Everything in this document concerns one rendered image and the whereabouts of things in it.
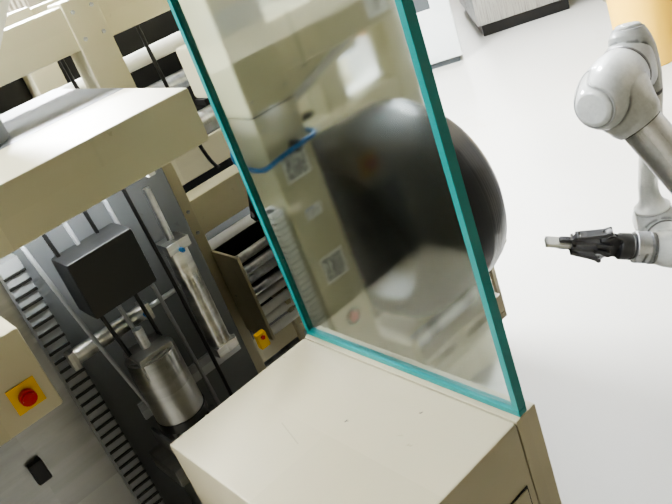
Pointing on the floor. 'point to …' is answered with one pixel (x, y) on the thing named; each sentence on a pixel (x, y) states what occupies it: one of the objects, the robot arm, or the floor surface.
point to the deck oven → (509, 12)
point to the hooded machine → (438, 31)
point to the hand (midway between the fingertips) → (558, 242)
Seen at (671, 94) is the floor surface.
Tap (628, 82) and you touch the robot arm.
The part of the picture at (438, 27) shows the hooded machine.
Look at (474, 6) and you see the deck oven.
